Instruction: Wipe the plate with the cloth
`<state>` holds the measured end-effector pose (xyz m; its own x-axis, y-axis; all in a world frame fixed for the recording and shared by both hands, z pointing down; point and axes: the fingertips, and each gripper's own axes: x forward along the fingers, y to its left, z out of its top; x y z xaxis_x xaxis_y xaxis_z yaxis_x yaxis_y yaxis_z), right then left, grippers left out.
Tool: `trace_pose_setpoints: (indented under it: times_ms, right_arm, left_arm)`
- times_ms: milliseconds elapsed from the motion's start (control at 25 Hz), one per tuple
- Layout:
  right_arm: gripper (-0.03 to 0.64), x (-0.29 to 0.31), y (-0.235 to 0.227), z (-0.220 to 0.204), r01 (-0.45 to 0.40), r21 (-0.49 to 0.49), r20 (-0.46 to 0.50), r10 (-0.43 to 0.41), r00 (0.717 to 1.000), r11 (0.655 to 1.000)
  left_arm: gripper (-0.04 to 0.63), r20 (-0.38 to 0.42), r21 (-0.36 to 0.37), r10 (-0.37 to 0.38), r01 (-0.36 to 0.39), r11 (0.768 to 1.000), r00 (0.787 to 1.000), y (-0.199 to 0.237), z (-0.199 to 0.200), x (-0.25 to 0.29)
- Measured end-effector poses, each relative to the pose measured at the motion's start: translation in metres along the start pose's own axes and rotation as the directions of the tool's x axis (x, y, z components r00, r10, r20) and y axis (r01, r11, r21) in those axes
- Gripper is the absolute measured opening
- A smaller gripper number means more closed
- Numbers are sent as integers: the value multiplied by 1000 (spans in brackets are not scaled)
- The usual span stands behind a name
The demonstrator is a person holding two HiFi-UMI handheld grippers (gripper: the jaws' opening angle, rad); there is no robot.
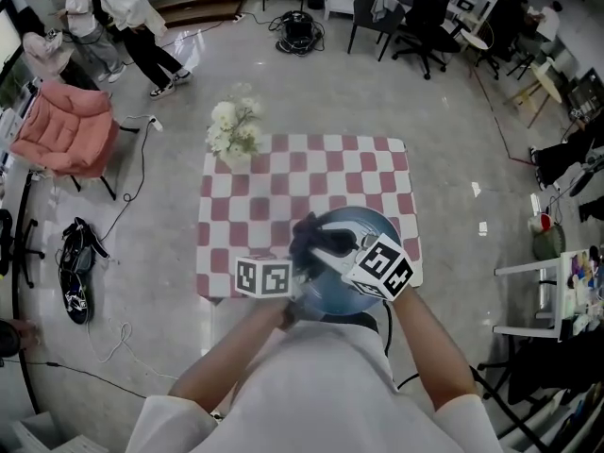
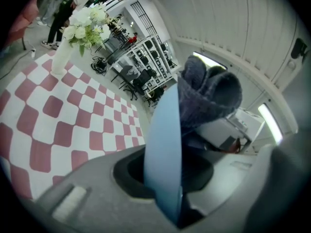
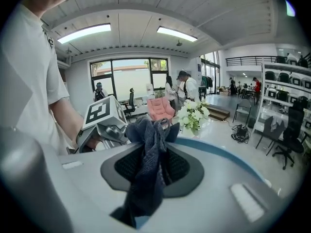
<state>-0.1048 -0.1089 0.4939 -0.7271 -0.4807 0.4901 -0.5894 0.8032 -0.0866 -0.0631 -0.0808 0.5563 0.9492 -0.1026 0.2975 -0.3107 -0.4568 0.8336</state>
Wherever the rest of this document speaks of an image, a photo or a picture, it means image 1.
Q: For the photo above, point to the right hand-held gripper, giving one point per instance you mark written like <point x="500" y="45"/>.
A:
<point x="382" y="267"/>

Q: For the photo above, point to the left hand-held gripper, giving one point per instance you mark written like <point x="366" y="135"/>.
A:
<point x="262" y="276"/>

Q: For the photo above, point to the dark blue cloth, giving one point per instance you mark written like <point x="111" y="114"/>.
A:
<point x="307" y="234"/>

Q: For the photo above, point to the big blue plate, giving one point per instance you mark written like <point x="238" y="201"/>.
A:
<point x="349" y="297"/>

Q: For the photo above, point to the person's left forearm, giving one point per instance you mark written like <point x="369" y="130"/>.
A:
<point x="222" y="366"/>

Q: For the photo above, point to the person's right forearm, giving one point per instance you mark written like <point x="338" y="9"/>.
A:
<point x="434" y="352"/>

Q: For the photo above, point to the red white checkered tablecloth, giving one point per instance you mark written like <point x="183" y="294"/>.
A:
<point x="292" y="182"/>

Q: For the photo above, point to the person's white shirt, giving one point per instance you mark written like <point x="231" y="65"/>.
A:
<point x="311" y="394"/>

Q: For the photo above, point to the white power strip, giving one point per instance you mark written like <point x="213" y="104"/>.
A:
<point x="156" y="123"/>
<point x="239" y="17"/>
<point x="215" y="415"/>

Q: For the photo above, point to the white flower bouquet in vase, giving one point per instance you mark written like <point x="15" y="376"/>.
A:
<point x="231" y="130"/>

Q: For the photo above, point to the black backpack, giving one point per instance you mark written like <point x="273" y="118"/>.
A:
<point x="75" y="276"/>

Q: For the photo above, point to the white cup with red inside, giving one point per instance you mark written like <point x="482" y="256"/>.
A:
<point x="541" y="223"/>

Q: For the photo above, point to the green woven basket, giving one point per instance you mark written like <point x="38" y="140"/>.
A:
<point x="549" y="246"/>

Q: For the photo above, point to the dark grey chair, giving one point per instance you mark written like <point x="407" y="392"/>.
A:
<point x="377" y="28"/>

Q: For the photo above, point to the pile of colourful toys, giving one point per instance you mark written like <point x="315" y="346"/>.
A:
<point x="585" y="281"/>

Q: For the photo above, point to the grey garment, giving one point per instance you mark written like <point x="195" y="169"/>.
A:
<point x="384" y="7"/>

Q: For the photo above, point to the round white side table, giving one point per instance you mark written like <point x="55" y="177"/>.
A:
<point x="474" y="40"/>

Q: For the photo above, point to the pink cushioned armchair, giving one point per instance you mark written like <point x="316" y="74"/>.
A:
<point x="61" y="130"/>

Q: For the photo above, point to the black office chair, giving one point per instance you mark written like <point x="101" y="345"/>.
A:
<point x="429" y="12"/>
<point x="7" y="243"/>

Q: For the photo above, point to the black floor fan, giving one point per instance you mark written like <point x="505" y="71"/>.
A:
<point x="587" y="177"/>

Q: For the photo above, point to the white drawer unit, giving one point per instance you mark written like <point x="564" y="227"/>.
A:
<point x="52" y="434"/>

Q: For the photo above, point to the round wooden table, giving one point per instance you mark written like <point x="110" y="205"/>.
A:
<point x="549" y="83"/>

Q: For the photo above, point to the dark wooden platform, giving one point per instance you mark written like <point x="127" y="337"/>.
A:
<point x="198" y="5"/>

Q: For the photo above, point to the black framed window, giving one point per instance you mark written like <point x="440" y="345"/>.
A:
<point x="7" y="36"/>

